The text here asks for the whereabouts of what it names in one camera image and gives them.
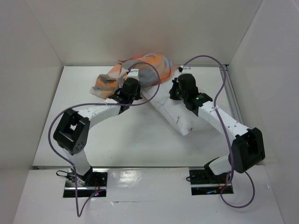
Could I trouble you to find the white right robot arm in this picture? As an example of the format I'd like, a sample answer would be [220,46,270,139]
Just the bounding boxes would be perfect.
[169,74,265,183]

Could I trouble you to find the orange grey checked pillowcase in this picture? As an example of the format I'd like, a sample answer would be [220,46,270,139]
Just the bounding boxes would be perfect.
[90,54,178,99]

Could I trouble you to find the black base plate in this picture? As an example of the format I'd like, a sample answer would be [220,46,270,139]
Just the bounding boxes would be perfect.
[185,167,234,196]
[57,169,108,198]

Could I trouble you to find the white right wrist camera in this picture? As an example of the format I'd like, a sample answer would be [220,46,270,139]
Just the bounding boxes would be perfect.
[178,66,191,73]

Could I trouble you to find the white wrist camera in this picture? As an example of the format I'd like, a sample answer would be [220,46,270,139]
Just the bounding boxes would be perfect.
[178,66,191,73]
[127,69,139,80]

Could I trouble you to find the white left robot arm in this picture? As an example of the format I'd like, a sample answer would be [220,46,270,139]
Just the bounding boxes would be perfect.
[53,77,141,186]

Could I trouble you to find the white pillow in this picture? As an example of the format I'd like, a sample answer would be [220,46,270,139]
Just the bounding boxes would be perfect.
[150,84,214,136]

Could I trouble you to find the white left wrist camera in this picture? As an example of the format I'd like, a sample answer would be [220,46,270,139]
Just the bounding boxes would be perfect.
[127,69,139,80]

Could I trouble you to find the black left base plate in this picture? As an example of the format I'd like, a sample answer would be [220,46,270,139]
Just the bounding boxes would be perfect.
[57,169,108,198]

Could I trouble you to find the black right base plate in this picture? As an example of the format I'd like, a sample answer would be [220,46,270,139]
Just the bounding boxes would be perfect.
[185,167,234,196]

